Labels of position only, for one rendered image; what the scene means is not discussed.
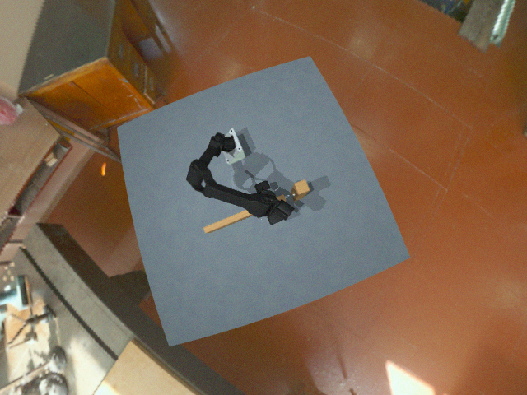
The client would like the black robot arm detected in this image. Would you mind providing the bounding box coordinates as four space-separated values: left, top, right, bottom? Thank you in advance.
186 132 295 221

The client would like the wooden board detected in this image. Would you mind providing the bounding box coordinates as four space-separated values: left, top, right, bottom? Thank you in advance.
203 194 290 233

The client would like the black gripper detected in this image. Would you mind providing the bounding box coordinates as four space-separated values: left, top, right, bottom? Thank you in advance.
255 181 283 225

